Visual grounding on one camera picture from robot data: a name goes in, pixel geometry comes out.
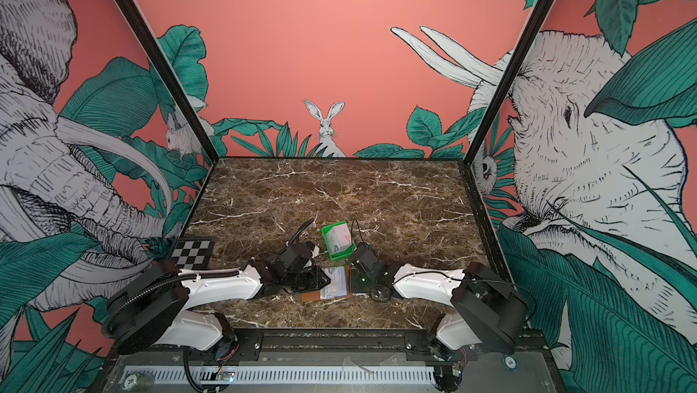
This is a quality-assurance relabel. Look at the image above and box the brown leather card holder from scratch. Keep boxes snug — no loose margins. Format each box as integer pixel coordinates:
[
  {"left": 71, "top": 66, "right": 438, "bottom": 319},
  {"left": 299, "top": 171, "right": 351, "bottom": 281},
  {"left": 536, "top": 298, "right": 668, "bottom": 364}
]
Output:
[{"left": 301, "top": 266, "right": 352, "bottom": 303}]

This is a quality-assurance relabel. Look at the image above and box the green plastic tray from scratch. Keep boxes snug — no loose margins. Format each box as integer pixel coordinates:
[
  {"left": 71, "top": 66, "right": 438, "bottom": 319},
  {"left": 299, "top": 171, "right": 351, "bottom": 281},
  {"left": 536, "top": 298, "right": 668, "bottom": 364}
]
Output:
[{"left": 321, "top": 222, "right": 356, "bottom": 262}]

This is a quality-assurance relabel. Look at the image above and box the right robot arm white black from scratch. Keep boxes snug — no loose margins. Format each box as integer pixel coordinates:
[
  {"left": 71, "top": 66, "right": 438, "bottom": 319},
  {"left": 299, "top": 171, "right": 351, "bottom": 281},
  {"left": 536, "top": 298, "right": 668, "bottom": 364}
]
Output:
[{"left": 350, "top": 242, "right": 528, "bottom": 361}]

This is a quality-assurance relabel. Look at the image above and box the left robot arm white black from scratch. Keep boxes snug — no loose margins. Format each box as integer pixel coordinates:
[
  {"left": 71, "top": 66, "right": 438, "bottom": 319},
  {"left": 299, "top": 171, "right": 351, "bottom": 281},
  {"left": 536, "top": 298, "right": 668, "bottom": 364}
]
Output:
[{"left": 102, "top": 242, "right": 331, "bottom": 360}]

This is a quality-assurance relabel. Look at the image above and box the stack of credit cards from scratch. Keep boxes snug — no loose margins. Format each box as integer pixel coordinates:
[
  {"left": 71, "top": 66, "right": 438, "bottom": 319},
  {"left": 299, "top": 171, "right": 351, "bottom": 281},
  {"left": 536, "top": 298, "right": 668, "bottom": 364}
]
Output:
[{"left": 326, "top": 222, "right": 352, "bottom": 255}]

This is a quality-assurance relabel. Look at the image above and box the black white checkerboard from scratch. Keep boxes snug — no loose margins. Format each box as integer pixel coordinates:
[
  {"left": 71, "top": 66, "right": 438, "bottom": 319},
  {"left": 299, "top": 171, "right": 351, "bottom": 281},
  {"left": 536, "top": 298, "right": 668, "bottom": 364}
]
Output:
[{"left": 170, "top": 238, "right": 214, "bottom": 271}]

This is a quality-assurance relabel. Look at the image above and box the left camera black cable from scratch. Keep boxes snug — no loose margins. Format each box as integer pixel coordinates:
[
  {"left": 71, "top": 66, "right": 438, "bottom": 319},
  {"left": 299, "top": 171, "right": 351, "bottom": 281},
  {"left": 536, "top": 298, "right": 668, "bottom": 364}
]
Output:
[{"left": 287, "top": 217, "right": 317, "bottom": 247}]

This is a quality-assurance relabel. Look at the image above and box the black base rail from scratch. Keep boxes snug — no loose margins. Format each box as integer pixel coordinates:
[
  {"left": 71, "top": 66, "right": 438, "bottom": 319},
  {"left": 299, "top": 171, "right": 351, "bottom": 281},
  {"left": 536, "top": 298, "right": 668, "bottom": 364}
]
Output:
[{"left": 105, "top": 327, "right": 551, "bottom": 364}]

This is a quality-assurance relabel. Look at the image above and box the white slotted cable duct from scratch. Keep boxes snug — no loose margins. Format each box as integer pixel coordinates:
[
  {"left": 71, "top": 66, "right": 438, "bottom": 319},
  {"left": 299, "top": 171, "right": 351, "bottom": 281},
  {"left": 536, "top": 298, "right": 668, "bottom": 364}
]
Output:
[{"left": 120, "top": 366, "right": 435, "bottom": 389}]

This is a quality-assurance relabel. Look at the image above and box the left black frame post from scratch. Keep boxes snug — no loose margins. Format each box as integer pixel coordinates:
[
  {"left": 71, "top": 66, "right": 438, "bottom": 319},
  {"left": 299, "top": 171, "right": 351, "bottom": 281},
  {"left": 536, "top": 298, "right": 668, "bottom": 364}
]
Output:
[{"left": 114, "top": 0, "right": 220, "bottom": 164}]

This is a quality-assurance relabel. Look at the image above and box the black frame post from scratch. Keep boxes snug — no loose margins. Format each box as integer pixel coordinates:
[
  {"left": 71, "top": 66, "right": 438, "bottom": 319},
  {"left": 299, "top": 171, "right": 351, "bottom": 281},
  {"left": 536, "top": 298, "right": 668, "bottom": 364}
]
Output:
[
  {"left": 464, "top": 0, "right": 555, "bottom": 166},
  {"left": 114, "top": 0, "right": 220, "bottom": 164}
]

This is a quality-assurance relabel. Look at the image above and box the right black frame post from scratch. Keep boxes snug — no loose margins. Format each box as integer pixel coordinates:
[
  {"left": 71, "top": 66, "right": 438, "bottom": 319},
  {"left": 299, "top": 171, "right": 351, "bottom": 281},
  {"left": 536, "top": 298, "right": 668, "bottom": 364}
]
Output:
[{"left": 464, "top": 0, "right": 555, "bottom": 166}]

